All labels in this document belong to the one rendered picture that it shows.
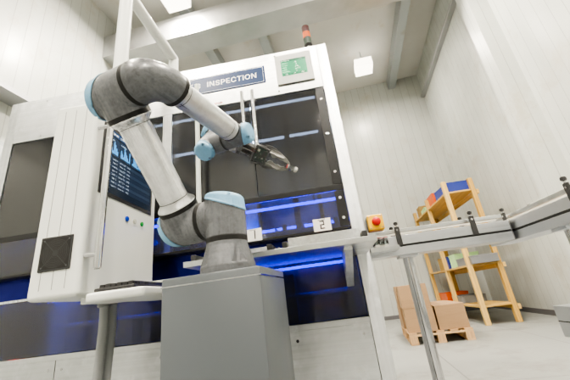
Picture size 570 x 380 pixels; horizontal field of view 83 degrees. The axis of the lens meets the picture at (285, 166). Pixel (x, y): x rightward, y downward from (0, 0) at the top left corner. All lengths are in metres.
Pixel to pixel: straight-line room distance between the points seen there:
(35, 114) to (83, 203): 1.34
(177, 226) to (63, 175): 0.62
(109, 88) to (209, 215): 0.41
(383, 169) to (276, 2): 5.18
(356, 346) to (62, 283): 1.13
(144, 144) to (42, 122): 1.65
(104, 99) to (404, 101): 9.62
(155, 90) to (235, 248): 0.45
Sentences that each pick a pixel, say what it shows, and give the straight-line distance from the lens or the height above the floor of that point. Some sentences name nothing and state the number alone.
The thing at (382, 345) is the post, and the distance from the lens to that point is 1.59.
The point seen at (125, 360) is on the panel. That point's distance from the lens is 1.85.
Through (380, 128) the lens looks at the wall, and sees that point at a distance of 9.75.
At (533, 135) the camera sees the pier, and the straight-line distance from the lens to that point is 5.43.
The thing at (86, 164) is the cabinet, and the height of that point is 1.27.
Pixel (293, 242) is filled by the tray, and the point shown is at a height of 0.90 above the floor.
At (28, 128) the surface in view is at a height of 1.89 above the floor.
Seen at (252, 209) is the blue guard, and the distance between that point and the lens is 1.66.
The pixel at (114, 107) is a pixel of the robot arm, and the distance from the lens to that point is 0.94.
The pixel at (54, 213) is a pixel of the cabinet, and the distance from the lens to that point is 1.44.
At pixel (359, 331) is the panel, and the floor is 0.55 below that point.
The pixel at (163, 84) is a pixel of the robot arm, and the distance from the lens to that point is 0.89.
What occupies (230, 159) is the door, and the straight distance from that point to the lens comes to 1.80.
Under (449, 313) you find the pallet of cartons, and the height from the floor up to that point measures 0.31.
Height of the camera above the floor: 0.71
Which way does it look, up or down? 22 degrees up
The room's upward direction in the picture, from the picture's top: 7 degrees counter-clockwise
